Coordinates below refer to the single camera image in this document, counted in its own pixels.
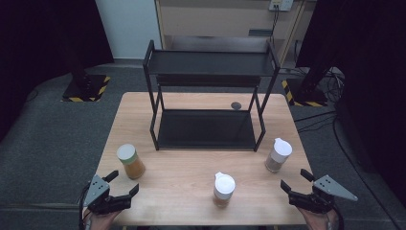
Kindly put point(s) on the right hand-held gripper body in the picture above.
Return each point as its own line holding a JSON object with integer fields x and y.
{"x": 332, "y": 188}

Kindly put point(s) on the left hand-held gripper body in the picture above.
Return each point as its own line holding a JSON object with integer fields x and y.
{"x": 97, "y": 189}

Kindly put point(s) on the orange seasoning jar green-banded lid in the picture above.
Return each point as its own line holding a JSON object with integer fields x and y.
{"x": 131, "y": 162}

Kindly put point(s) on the brown seasoning jar white flip-lid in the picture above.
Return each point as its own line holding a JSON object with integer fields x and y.
{"x": 224, "y": 188}

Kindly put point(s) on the black two-tier metal rack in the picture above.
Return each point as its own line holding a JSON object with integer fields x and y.
{"x": 207, "y": 64}

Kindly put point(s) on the person's left hand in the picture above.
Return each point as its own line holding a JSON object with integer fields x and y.
{"x": 101, "y": 221}

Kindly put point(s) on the person's right hand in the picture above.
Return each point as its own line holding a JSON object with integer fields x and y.
{"x": 316, "y": 219}

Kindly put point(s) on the grey seasoning jar white flip-lid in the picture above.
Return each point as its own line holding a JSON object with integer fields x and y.
{"x": 279, "y": 154}

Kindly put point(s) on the black stand with striped base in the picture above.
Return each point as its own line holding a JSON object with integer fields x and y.
{"x": 303, "y": 96}
{"x": 83, "y": 91}

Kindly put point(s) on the round grey table grommet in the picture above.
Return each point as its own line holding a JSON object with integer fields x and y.
{"x": 236, "y": 105}

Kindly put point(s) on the black curtain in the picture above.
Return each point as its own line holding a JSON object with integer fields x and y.
{"x": 48, "y": 48}
{"x": 370, "y": 64}

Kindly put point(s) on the grey cabinet label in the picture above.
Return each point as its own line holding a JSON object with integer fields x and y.
{"x": 260, "y": 32}

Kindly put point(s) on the light wooden cabinet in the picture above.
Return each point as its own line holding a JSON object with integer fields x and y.
{"x": 217, "y": 19}

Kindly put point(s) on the white wall power outlet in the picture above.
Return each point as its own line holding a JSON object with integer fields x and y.
{"x": 281, "y": 4}

